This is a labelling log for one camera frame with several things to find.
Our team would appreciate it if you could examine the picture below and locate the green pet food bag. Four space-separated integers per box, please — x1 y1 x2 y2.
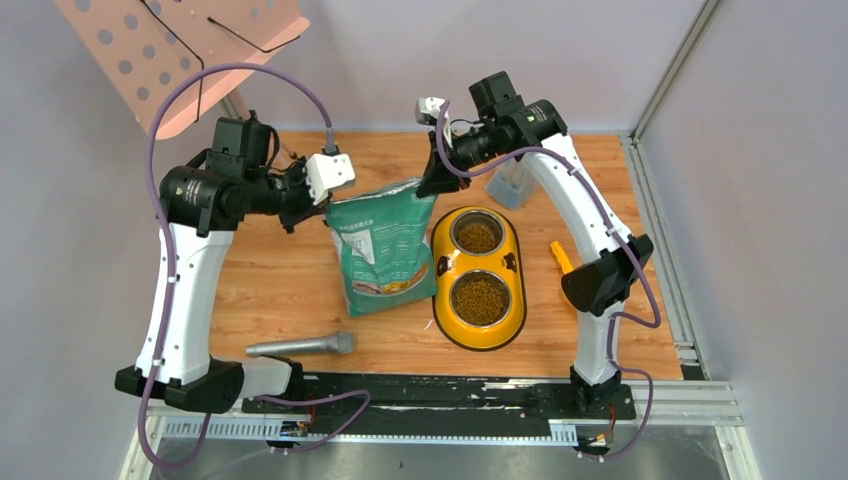
325 177 437 317

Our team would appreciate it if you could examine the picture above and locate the yellow plastic scoop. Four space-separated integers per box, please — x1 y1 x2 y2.
549 241 574 276

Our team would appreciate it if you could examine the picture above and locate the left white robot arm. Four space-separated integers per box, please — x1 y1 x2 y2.
114 118 340 414

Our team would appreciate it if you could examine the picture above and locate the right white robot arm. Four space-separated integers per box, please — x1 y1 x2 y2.
416 71 654 418

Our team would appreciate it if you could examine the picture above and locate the brown pet food kibble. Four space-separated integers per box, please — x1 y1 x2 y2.
451 223 510 327

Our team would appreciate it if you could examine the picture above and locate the clear plastic container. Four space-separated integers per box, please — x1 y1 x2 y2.
484 159 538 211

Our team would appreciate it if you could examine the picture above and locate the yellow double bowl feeder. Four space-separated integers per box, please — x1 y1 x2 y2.
431 206 527 352

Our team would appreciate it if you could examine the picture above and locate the grey microphone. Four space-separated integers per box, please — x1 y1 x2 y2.
245 332 356 358

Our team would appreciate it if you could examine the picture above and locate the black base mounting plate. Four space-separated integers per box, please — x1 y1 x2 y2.
283 372 637 421

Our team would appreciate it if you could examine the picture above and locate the pink music stand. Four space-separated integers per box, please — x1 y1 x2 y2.
57 0 310 131

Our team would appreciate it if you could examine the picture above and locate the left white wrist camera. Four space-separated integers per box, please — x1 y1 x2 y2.
305 154 356 205

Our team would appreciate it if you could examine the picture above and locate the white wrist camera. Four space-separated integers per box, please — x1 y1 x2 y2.
415 97 453 148
305 154 356 205

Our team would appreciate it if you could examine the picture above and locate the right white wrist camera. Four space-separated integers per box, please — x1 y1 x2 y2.
415 97 453 148

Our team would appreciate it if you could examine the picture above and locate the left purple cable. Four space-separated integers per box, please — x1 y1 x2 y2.
136 62 372 472

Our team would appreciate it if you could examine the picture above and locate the purple cable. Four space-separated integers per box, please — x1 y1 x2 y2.
434 99 664 462
136 62 372 472

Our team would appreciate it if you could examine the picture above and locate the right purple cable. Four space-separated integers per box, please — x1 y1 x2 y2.
434 99 664 462

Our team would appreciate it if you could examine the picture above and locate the aluminium frame rail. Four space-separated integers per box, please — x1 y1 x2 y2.
119 0 763 480

